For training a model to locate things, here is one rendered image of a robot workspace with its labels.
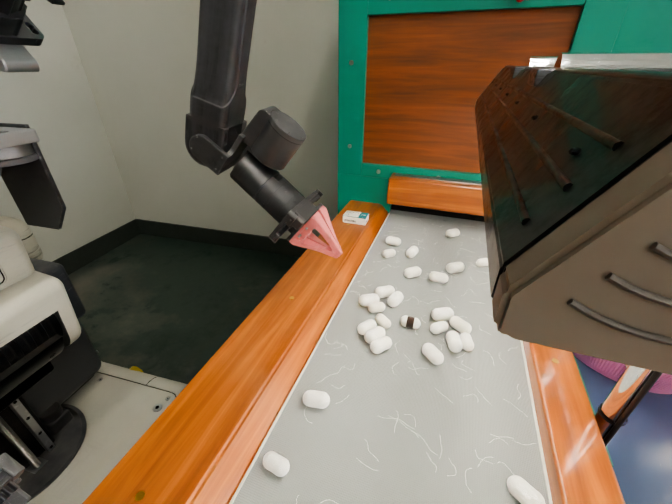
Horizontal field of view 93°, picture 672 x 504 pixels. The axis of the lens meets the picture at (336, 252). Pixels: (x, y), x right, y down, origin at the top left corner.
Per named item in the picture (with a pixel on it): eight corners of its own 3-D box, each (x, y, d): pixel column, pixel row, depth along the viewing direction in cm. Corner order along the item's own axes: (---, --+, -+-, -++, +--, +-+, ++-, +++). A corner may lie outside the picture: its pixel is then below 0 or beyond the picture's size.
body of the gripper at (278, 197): (326, 195, 52) (293, 163, 52) (299, 220, 44) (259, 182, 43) (304, 219, 56) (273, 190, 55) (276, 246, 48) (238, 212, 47)
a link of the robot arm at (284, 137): (218, 135, 52) (185, 148, 45) (251, 73, 46) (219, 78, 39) (275, 184, 54) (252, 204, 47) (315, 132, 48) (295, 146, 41)
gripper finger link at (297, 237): (362, 230, 53) (320, 190, 52) (348, 250, 47) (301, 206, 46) (337, 252, 57) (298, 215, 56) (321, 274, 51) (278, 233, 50)
